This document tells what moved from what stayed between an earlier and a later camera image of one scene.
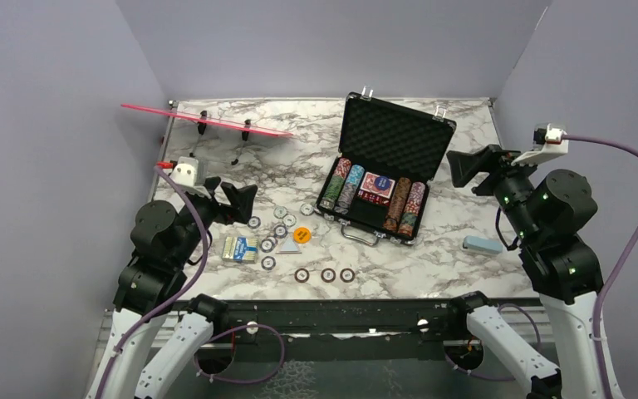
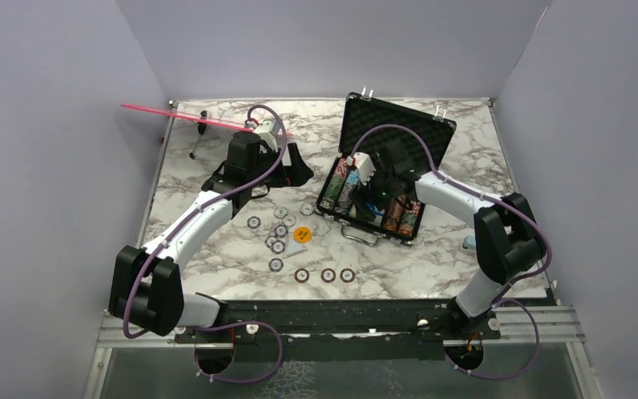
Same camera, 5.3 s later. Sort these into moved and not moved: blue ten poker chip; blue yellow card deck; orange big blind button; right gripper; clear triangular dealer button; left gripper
Moved: right gripper; left gripper; clear triangular dealer button; blue yellow card deck
Not moved: blue ten poker chip; orange big blind button
